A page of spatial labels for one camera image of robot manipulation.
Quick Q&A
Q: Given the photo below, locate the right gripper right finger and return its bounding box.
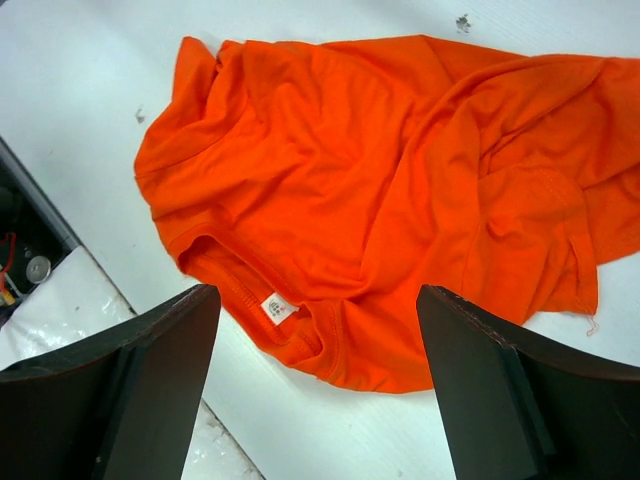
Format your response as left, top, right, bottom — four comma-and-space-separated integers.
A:
417, 286, 639, 479

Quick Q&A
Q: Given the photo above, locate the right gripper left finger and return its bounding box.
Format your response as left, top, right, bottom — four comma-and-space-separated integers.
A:
1, 285, 221, 479

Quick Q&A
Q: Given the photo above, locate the orange t shirt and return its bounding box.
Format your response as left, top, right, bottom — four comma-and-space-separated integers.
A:
134, 35, 639, 394

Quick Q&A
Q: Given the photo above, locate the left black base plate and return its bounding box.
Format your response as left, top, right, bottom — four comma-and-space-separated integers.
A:
1, 142, 80, 324

